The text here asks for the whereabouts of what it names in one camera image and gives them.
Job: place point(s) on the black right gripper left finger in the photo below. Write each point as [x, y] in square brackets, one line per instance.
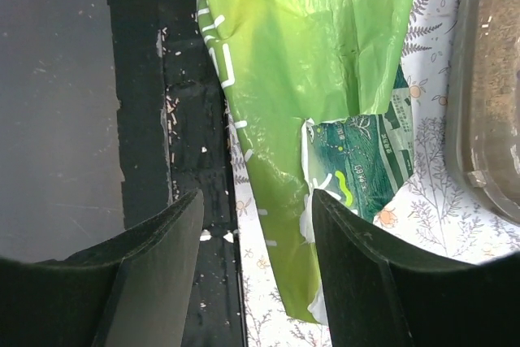
[131, 290]

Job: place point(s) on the floral table mat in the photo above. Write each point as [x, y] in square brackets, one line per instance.
[430, 211]

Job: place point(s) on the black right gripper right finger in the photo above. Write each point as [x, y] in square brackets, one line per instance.
[382, 291]

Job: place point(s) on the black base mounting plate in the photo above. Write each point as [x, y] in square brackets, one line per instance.
[173, 137]

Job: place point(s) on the grey litter box tray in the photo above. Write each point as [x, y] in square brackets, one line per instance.
[482, 116]

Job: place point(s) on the cat litter granules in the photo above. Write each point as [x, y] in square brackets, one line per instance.
[500, 25]

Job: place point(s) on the green litter bag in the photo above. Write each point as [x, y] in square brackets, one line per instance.
[318, 97]

